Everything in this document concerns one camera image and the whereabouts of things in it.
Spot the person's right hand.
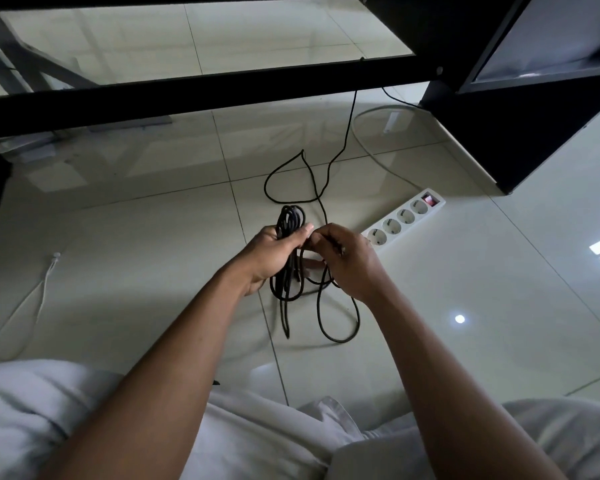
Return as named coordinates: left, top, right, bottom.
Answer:
left=305, top=223, right=392, bottom=304

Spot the person's left hand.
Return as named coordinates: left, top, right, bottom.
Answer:
left=232, top=223, right=326, bottom=297

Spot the black cable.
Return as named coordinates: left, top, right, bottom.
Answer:
left=264, top=58, right=366, bottom=344

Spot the person's right forearm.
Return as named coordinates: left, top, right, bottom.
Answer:
left=365, top=285, right=571, bottom=480

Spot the person's left forearm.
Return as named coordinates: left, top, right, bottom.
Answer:
left=35, top=265, right=251, bottom=480

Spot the white power strip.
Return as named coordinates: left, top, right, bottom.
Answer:
left=360, top=188, right=447, bottom=251

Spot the black glass-top desk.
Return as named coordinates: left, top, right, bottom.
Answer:
left=0, top=0, right=600, bottom=275

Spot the person's white clothing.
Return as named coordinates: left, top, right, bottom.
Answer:
left=0, top=359, right=600, bottom=480

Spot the black cabinet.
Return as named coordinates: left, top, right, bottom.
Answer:
left=419, top=0, right=600, bottom=195

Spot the white power strip cord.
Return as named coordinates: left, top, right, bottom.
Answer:
left=351, top=106, right=433, bottom=191

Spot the thin white cable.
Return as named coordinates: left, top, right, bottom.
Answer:
left=0, top=252, right=62, bottom=360

